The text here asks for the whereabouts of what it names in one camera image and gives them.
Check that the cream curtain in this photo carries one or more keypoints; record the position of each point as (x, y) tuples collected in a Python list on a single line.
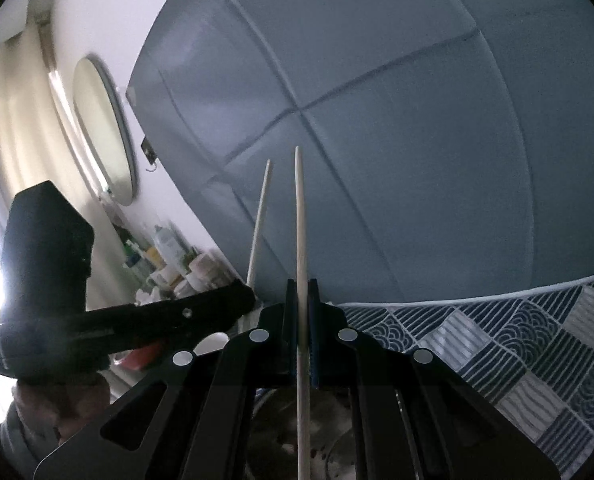
[(12, 125)]

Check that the blue patterned tablecloth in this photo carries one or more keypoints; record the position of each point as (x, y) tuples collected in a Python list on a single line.
[(517, 350)]

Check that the person's left hand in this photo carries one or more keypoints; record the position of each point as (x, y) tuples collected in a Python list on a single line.
[(62, 405)]

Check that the red container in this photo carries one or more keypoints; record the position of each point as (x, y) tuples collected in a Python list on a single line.
[(137, 357)]

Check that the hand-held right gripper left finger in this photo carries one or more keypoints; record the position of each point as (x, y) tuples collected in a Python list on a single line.
[(291, 340)]

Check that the oval wall mirror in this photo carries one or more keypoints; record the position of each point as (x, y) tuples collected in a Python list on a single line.
[(104, 130)]

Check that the cluster of toiletry bottles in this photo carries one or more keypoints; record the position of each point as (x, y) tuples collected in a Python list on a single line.
[(172, 260)]

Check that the metal pot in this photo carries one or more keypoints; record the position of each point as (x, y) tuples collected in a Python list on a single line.
[(327, 440)]

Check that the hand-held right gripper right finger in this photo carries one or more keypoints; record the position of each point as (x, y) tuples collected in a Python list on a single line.
[(314, 340)]

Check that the white cup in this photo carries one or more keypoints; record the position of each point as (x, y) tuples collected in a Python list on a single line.
[(211, 342)]

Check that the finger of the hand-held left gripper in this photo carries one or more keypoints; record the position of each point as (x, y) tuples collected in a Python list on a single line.
[(177, 315)]

